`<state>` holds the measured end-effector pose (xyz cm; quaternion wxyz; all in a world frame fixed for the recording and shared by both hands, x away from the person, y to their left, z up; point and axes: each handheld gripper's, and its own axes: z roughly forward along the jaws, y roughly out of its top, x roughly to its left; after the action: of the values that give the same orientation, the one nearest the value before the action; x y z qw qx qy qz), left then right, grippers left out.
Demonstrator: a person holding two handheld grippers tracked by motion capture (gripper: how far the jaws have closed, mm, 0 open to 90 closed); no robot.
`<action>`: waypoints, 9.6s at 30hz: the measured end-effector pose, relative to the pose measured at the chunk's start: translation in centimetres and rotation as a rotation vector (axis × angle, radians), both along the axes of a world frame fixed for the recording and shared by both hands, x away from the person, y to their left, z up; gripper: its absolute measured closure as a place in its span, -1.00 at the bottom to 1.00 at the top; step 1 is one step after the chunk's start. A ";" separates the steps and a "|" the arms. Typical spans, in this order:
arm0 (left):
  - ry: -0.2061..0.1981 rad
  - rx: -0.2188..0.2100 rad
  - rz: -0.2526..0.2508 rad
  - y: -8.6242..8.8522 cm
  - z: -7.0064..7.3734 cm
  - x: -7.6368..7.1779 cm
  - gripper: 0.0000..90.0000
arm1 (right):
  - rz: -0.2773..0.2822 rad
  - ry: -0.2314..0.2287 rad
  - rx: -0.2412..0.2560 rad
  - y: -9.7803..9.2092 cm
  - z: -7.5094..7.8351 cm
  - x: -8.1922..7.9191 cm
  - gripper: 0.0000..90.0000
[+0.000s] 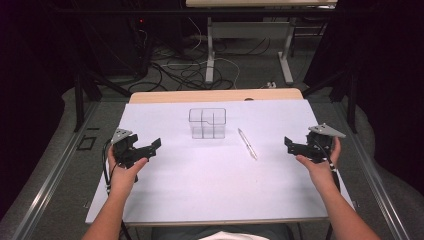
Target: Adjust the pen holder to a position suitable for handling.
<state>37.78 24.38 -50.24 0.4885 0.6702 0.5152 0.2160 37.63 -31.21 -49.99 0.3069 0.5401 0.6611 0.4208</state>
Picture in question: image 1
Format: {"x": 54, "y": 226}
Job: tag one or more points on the white power plug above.
{"x": 271, "y": 85}

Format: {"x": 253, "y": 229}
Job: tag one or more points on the silver pen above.
{"x": 247, "y": 144}

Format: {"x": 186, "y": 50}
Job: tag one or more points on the person's left hand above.
{"x": 124, "y": 176}

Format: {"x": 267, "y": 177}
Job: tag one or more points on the black computer tower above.
{"x": 126, "y": 46}

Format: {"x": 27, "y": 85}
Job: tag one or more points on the clear plastic divided container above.
{"x": 207, "y": 123}

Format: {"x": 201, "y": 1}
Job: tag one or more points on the person's white shirt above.
{"x": 233, "y": 236}

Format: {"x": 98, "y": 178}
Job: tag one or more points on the white table sheet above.
{"x": 206, "y": 186}

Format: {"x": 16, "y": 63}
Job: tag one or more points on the black metal stand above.
{"x": 350, "y": 96}
{"x": 80, "y": 100}

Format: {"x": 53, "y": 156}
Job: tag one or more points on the person's right hand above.
{"x": 321, "y": 173}

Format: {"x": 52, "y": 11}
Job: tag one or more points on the black curtain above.
{"x": 390, "y": 83}
{"x": 30, "y": 83}

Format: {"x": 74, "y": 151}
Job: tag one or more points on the light wooden table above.
{"x": 200, "y": 96}

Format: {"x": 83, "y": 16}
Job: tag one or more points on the black horizontal bar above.
{"x": 166, "y": 12}

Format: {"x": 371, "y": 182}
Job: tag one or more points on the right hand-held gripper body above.
{"x": 316, "y": 146}

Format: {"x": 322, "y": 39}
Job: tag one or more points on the person's grey trousers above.
{"x": 173, "y": 232}

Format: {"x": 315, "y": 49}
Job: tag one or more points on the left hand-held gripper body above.
{"x": 126, "y": 151}

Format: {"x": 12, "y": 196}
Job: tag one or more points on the white desk with metal legs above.
{"x": 248, "y": 30}

